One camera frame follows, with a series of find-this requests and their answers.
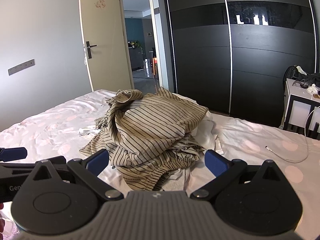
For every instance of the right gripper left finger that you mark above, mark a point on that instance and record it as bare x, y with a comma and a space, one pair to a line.
56, 201

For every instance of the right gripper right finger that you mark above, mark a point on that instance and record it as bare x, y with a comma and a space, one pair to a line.
255, 199

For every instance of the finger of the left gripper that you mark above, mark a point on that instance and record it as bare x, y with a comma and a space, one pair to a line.
12, 154

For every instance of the beige striped shirt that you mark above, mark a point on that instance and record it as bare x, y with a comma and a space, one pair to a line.
148, 136

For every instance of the person's left hand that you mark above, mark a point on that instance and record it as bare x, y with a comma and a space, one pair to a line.
2, 221

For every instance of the pink dotted bed sheet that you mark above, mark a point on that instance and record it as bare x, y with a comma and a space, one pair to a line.
56, 132

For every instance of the white garment under pile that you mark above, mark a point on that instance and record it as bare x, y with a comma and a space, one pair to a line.
190, 179

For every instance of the white bedside cabinet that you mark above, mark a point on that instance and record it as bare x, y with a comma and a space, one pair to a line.
301, 110

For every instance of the black bag on cabinet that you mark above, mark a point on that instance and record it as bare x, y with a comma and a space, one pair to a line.
303, 78

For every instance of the cream bedroom door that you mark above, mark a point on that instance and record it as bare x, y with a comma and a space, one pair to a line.
102, 23

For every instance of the black sliding wardrobe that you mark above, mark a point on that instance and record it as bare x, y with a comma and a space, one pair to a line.
231, 55

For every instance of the dark sideboard in hallway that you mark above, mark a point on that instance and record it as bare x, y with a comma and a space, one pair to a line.
136, 58

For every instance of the grey wall switch plate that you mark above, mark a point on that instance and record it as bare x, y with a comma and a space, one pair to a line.
21, 67

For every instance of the black door handle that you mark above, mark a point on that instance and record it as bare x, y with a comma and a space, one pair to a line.
89, 47

